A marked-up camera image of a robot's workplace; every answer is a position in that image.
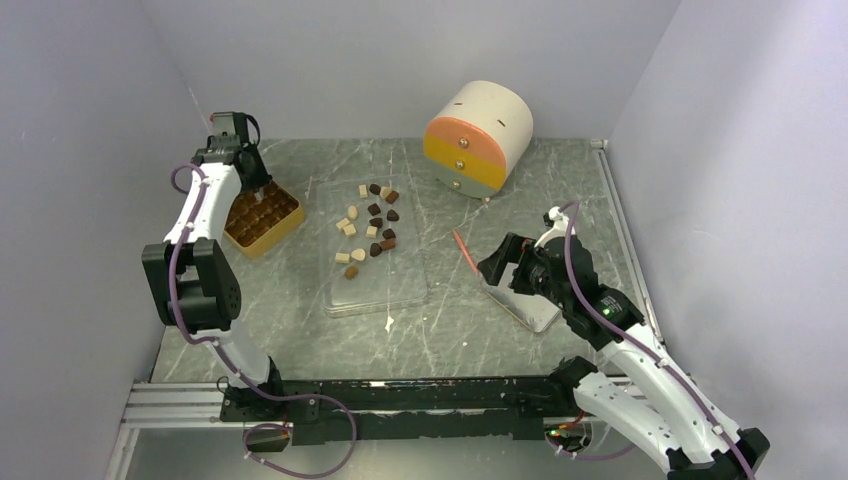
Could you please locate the caramel ribbed chocolate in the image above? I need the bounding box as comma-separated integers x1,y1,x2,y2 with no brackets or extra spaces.
344,265,359,280

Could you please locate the brown rectangular chocolate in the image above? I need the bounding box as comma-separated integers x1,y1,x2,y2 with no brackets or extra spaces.
379,238,396,251

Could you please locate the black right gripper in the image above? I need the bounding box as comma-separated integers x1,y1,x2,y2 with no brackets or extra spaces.
477,232,571,310

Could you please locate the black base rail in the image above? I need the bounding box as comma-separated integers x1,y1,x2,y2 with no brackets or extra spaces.
219,375,580,446

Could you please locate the clear plastic tray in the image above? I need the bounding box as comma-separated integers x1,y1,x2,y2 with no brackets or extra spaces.
317,174,428,318

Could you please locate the silver tin lid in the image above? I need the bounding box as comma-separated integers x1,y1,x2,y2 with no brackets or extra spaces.
481,278,561,334

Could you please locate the gold chocolate tin box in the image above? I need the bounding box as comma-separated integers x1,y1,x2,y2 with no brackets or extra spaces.
224,180,305,259

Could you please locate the red pen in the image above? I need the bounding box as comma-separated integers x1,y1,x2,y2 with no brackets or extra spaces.
452,229,480,276

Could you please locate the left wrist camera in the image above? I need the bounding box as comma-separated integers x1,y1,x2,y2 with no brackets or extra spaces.
209,111,261,145

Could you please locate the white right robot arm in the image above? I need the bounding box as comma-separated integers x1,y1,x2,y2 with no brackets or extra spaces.
476,203,770,479

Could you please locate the aluminium frame rail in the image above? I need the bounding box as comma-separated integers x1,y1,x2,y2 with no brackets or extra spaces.
104,382,224,479

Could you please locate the round pastel drawer cabinet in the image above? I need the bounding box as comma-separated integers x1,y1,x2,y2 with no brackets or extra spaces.
423,80,534,199

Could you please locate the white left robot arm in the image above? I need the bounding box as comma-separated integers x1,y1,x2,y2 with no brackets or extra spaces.
141,143,286,420

